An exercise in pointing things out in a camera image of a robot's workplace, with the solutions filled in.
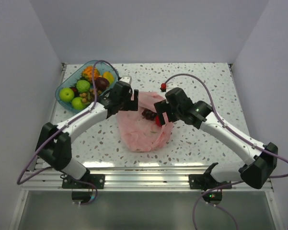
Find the teal plastic fruit tray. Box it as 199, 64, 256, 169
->
55, 60, 120, 114

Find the toy pineapple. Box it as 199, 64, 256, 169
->
81, 66, 101, 81

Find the orange yellow toy mango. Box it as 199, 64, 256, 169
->
103, 71, 115, 85

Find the red toy strawberry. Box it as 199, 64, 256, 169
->
155, 116, 162, 127

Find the green toy custard apple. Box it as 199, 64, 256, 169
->
76, 80, 91, 93

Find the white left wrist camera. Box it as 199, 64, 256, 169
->
119, 76, 132, 85

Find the dark purple toy fruit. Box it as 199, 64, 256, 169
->
95, 77, 110, 91

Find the aluminium mounting rail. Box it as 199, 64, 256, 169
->
21, 166, 271, 192

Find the dark toy grape bunch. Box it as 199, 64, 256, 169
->
142, 109, 157, 121

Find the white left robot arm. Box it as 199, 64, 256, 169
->
36, 76, 138, 188

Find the brown toy longan bunch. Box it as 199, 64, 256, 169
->
79, 89, 103, 104

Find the pink plastic bag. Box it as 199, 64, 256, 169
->
116, 92, 173, 152

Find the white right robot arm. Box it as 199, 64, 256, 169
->
154, 88, 278, 191

